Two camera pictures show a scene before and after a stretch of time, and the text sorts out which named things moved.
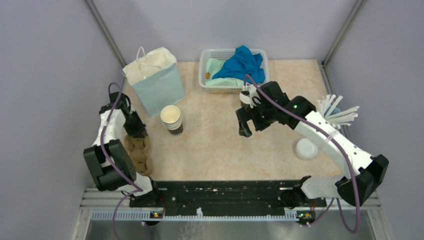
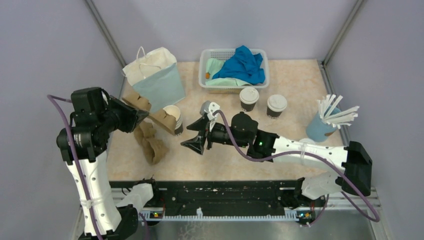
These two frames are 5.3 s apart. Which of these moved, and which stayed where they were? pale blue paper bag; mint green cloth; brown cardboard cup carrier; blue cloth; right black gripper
Moved: right black gripper; brown cardboard cup carrier
Stayed: mint green cloth; blue cloth; pale blue paper bag
